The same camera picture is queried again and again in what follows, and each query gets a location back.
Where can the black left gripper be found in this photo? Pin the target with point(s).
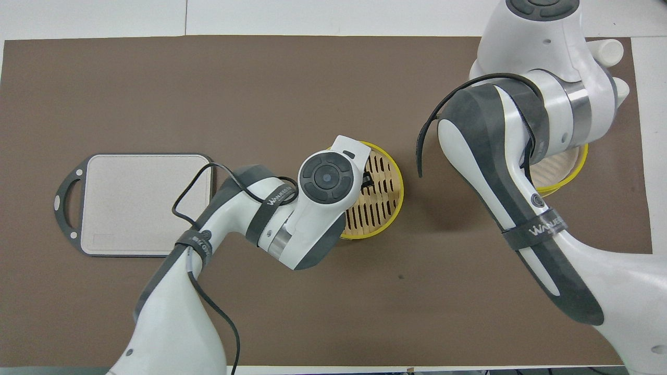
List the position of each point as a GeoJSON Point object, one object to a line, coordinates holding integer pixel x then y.
{"type": "Point", "coordinates": [366, 179]}

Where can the yellow bamboo steamer basket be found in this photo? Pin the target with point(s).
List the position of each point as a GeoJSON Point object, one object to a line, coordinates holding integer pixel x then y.
{"type": "Point", "coordinates": [557, 169]}
{"type": "Point", "coordinates": [383, 203]}

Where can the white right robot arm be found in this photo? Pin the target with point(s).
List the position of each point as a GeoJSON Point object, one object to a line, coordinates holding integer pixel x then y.
{"type": "Point", "coordinates": [599, 291]}

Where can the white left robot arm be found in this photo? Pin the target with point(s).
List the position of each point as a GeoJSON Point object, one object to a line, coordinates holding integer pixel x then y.
{"type": "Point", "coordinates": [172, 323]}

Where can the brown table mat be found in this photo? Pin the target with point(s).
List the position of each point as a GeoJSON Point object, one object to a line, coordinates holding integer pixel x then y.
{"type": "Point", "coordinates": [312, 94]}

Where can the grey cutting board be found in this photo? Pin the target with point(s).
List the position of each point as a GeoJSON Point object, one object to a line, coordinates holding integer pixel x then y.
{"type": "Point", "coordinates": [135, 203]}

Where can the pale grey cup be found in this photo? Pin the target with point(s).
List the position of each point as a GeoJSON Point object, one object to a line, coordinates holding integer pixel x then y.
{"type": "Point", "coordinates": [621, 89]}

